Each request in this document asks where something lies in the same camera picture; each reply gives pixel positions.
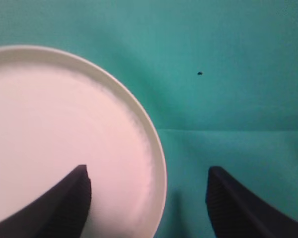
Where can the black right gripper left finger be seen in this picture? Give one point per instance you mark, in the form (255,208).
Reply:
(61,212)

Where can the cream round plastic plate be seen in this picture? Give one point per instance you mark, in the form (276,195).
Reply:
(59,111)

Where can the green cloth backdrop and cover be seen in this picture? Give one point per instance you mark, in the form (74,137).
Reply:
(218,78)

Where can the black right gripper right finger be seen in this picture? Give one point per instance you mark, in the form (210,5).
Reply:
(236,212)

